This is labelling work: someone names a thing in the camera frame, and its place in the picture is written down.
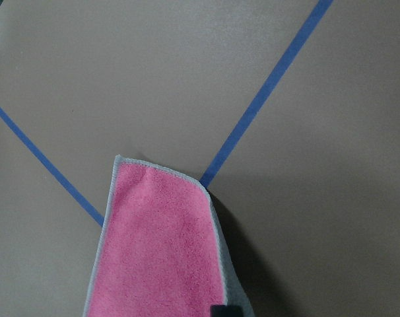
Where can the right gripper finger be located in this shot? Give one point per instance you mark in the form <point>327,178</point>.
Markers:
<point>226,311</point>

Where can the pink and grey towel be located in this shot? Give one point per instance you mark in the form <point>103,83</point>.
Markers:
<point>161,251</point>

